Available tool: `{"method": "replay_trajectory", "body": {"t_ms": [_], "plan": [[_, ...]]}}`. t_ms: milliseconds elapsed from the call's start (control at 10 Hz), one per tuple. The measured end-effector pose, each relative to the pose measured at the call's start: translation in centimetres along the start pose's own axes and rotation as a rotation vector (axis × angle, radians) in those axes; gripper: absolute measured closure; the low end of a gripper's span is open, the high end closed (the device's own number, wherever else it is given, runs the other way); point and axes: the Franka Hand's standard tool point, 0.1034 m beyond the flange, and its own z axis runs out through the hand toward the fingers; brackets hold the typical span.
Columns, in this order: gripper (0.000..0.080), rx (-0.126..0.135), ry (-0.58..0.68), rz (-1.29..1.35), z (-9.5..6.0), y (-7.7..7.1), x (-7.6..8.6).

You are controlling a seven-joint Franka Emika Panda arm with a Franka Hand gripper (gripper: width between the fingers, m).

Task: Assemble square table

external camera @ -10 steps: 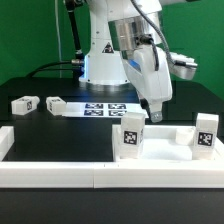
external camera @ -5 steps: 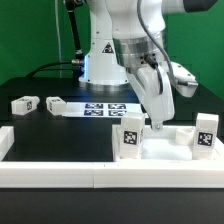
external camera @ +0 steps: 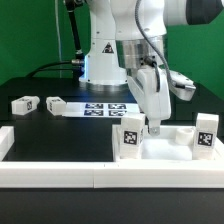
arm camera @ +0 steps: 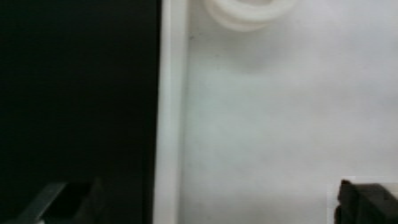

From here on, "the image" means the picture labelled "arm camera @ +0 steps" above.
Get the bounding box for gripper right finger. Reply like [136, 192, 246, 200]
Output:
[335, 180, 398, 224]

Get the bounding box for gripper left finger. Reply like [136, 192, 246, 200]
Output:
[15, 179, 106, 224]

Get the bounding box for white square table top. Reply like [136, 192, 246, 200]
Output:
[154, 0, 398, 224]

